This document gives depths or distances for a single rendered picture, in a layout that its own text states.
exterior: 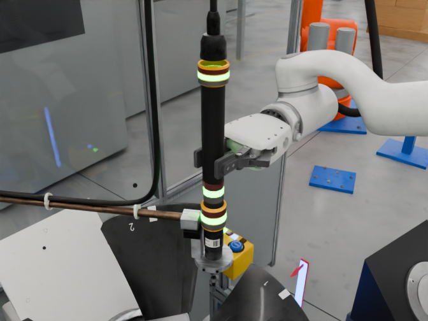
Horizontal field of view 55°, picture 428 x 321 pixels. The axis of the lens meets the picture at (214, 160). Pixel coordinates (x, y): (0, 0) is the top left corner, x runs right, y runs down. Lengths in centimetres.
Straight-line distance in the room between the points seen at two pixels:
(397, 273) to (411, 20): 748
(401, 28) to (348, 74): 792
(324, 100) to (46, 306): 75
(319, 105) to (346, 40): 360
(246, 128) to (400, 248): 76
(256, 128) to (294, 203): 268
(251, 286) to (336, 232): 212
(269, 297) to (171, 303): 28
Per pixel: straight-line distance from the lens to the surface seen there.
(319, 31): 432
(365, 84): 73
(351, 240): 312
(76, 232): 108
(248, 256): 137
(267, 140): 67
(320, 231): 314
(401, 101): 72
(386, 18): 871
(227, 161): 63
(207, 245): 73
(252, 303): 106
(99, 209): 76
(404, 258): 134
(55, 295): 106
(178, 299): 89
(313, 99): 79
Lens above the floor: 199
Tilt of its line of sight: 31 degrees down
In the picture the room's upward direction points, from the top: straight up
